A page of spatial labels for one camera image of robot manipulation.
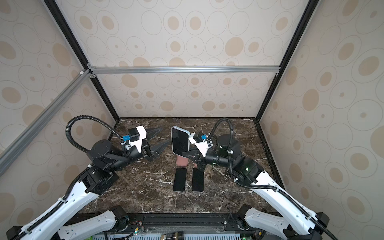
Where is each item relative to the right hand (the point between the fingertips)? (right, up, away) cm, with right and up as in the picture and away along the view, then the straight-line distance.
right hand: (186, 152), depth 60 cm
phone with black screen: (+5, -22, +25) cm, 34 cm away
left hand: (-6, +7, -9) cm, 13 cm away
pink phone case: (-5, -11, +37) cm, 39 cm away
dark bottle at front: (-4, -39, +7) cm, 40 cm away
